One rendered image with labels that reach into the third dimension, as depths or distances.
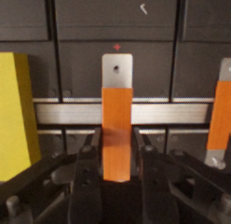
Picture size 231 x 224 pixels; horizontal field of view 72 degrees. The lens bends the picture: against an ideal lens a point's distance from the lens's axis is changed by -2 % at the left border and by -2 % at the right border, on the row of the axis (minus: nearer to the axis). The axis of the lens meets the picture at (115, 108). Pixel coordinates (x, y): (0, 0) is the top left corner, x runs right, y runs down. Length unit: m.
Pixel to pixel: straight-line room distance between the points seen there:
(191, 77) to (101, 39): 0.12
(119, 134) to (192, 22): 0.15
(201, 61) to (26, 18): 0.21
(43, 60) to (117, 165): 0.15
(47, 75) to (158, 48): 0.14
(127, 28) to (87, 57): 0.06
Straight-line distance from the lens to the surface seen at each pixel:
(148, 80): 0.21
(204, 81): 0.24
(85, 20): 0.21
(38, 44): 0.23
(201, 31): 0.22
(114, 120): 0.15
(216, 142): 0.27
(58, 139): 0.24
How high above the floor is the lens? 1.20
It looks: 74 degrees down
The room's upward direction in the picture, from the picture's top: 177 degrees clockwise
